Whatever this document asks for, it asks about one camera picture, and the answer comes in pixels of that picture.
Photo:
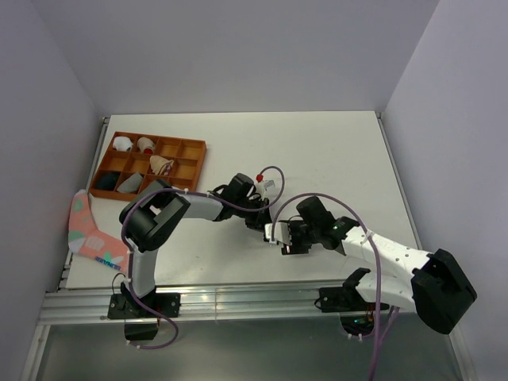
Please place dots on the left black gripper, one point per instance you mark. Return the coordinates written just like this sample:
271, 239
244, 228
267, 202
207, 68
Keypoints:
261, 218

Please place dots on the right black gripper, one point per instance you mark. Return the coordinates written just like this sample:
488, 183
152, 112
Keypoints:
294, 248

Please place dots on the tan maroon purple striped sock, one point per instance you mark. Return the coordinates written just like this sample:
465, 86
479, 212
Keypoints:
160, 165

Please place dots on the orange compartment tray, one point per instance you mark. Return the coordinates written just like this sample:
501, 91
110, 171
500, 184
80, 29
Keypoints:
132, 161

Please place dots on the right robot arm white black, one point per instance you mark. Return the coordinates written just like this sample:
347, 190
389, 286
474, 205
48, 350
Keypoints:
431, 284

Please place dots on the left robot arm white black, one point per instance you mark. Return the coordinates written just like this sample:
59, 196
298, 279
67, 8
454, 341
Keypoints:
150, 219

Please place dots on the grey rolled sock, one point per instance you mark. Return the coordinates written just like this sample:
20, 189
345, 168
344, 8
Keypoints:
131, 185

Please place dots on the beige red rolled sock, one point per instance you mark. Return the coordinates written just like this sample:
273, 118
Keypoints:
146, 145

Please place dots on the white rolled sock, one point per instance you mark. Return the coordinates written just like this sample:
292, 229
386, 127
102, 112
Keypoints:
122, 144

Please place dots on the dark teal rolled sock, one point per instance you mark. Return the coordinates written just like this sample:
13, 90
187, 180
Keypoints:
108, 181

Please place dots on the pink patterned sock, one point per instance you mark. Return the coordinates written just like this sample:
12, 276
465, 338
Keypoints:
84, 237

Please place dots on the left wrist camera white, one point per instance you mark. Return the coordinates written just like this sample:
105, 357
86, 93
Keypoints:
263, 185

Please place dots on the aluminium front rail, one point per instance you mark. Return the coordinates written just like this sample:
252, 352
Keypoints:
216, 303

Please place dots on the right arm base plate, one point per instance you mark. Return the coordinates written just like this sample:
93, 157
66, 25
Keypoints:
357, 316

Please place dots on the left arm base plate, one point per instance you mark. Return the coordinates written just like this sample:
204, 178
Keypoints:
142, 325

